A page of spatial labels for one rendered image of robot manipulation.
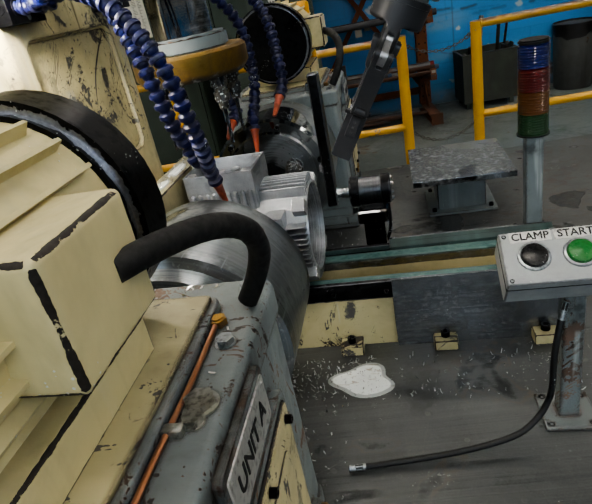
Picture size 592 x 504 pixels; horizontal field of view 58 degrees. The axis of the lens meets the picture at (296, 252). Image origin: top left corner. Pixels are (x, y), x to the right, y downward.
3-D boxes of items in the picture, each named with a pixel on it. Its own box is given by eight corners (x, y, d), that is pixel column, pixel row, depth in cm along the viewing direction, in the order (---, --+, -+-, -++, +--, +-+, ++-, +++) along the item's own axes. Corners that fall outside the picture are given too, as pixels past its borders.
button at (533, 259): (521, 272, 63) (523, 266, 61) (517, 250, 64) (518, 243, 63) (549, 270, 62) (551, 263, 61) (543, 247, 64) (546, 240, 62)
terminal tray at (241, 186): (193, 219, 92) (181, 179, 89) (211, 195, 101) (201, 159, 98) (260, 211, 89) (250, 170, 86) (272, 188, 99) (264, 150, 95)
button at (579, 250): (567, 268, 62) (571, 262, 60) (561, 246, 63) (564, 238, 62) (595, 266, 61) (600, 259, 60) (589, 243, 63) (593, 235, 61)
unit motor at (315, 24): (262, 182, 143) (224, 12, 125) (282, 146, 172) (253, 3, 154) (359, 169, 138) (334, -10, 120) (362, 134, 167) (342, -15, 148)
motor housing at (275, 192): (208, 307, 95) (178, 209, 87) (235, 256, 112) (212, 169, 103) (319, 299, 91) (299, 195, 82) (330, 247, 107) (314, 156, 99)
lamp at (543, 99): (521, 118, 108) (521, 95, 106) (514, 110, 113) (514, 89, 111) (553, 113, 106) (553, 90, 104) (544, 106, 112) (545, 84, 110)
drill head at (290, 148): (223, 253, 115) (191, 140, 104) (260, 185, 151) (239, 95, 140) (338, 241, 110) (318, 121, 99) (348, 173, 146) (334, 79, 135)
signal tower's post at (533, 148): (517, 242, 119) (516, 44, 101) (509, 227, 126) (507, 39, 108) (555, 238, 117) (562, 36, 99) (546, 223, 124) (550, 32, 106)
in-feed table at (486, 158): (417, 227, 135) (412, 183, 130) (411, 188, 159) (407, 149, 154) (517, 216, 130) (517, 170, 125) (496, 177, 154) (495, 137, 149)
